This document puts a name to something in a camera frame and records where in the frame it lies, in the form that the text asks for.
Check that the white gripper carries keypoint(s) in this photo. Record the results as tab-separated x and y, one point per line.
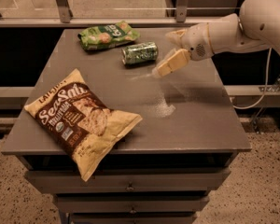
195	41

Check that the green soda can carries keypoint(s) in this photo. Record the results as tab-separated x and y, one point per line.
140	53

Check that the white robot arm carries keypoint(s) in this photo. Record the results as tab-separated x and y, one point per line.
254	28

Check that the green snack bag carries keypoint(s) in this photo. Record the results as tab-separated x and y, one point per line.
107	36

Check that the grey metal railing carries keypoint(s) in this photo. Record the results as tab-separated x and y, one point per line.
83	13

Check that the grey drawer cabinet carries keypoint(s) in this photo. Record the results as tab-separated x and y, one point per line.
114	145

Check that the brown sea salt chip bag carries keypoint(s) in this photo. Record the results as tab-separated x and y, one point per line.
81	124

